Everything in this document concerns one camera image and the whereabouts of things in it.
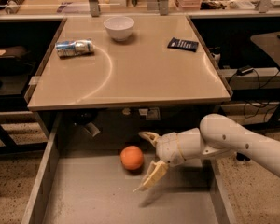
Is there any white ceramic bowl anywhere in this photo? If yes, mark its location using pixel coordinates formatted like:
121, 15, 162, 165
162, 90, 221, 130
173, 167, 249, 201
104, 16, 134, 41

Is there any orange fruit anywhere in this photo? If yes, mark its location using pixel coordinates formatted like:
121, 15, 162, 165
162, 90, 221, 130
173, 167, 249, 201
120, 146, 144, 171

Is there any open grey drawer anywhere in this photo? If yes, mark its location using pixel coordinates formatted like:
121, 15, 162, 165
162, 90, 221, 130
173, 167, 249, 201
21, 114, 236, 224

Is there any black power adapter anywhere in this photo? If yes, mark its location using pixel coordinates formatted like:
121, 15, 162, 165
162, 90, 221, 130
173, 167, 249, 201
236, 65, 254, 76

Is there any crushed blue silver can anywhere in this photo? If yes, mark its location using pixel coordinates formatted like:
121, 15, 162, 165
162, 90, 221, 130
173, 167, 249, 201
55, 39, 94, 58

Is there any beige counter cabinet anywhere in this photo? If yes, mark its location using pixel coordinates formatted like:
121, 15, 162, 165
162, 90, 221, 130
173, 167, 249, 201
23, 14, 233, 151

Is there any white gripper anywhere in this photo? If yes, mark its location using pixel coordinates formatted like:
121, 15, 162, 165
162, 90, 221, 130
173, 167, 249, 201
134, 132, 185, 191

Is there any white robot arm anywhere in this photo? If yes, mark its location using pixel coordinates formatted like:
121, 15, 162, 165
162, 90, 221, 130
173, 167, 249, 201
137, 114, 280, 191

